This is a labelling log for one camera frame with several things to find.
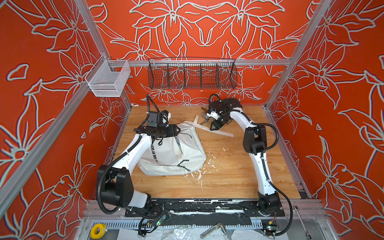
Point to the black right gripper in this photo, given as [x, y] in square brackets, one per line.
[215, 123]

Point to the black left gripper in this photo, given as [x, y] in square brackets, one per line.
[172, 130]

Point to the white canvas backpack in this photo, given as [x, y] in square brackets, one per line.
[179, 155]

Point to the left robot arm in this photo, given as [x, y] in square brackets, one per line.
[115, 189]

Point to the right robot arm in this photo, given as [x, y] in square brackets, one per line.
[255, 144]

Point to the black hard zip case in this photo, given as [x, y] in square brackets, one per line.
[229, 104]

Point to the yellow tape roll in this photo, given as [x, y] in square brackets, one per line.
[98, 231]

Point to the silver wrench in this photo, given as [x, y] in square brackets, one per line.
[308, 235]

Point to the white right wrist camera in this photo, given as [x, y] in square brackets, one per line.
[213, 114]

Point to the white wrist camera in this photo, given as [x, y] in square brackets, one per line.
[165, 117]
[213, 114]

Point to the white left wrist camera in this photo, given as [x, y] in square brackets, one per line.
[165, 117]

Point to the silver metal tool with handle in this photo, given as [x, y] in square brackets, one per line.
[205, 116]

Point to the black wire wall basket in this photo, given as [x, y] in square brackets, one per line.
[190, 73]

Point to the white wire wall basket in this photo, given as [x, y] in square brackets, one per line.
[108, 78]

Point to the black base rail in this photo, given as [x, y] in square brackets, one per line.
[249, 207]

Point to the grey angled metal bracket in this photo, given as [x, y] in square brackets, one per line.
[218, 226]

